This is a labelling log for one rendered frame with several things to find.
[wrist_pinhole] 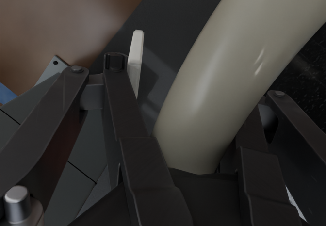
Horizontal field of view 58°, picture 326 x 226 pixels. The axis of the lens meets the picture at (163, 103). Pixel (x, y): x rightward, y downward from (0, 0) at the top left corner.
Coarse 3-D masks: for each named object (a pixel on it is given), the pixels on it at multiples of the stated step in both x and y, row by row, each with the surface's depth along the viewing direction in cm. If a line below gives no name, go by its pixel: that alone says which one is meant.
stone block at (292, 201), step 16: (320, 32) 77; (304, 48) 79; (320, 48) 71; (288, 64) 81; (304, 64) 72; (320, 64) 66; (288, 80) 74; (304, 80) 67; (320, 80) 61; (304, 96) 62; (320, 96) 57; (320, 112) 54; (320, 128) 50; (288, 192) 48
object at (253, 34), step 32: (224, 0) 9; (256, 0) 8; (288, 0) 8; (320, 0) 8; (224, 32) 9; (256, 32) 8; (288, 32) 8; (192, 64) 10; (224, 64) 9; (256, 64) 9; (192, 96) 10; (224, 96) 9; (256, 96) 10; (160, 128) 11; (192, 128) 10; (224, 128) 10; (192, 160) 10
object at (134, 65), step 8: (136, 32) 21; (136, 40) 19; (136, 48) 18; (136, 56) 16; (128, 64) 16; (136, 64) 16; (128, 72) 16; (136, 72) 16; (136, 80) 16; (136, 88) 16; (136, 96) 16
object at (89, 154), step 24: (48, 72) 129; (24, 96) 104; (0, 120) 90; (96, 120) 122; (0, 144) 85; (96, 144) 112; (72, 168) 96; (96, 168) 103; (72, 192) 90; (48, 216) 79; (72, 216) 84
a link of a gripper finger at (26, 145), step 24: (72, 72) 14; (48, 96) 12; (72, 96) 12; (24, 120) 10; (48, 120) 10; (72, 120) 12; (24, 144) 9; (48, 144) 9; (72, 144) 13; (0, 168) 8; (24, 168) 8; (48, 168) 10; (0, 192) 7; (48, 192) 10; (0, 216) 7
